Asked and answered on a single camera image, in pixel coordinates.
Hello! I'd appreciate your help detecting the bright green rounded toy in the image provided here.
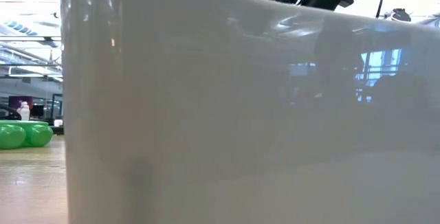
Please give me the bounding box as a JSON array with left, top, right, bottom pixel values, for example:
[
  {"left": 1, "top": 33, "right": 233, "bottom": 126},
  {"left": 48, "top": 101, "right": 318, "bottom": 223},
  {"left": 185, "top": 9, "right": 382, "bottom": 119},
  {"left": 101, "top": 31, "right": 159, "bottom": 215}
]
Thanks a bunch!
[{"left": 0, "top": 120, "right": 55, "bottom": 150}]

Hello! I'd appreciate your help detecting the grey plastic bin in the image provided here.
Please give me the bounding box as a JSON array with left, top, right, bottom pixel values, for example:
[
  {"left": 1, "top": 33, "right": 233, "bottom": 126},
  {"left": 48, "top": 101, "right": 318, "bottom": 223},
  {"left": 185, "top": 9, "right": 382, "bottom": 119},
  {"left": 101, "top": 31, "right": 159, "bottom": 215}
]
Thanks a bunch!
[{"left": 58, "top": 0, "right": 440, "bottom": 224}]

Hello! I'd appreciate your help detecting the white plastic bottle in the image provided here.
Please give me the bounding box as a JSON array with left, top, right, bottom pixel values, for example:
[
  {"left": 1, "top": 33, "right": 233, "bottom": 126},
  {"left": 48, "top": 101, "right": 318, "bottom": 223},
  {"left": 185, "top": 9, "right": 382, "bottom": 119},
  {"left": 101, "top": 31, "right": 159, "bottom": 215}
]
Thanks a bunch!
[{"left": 17, "top": 100, "right": 32, "bottom": 122}]

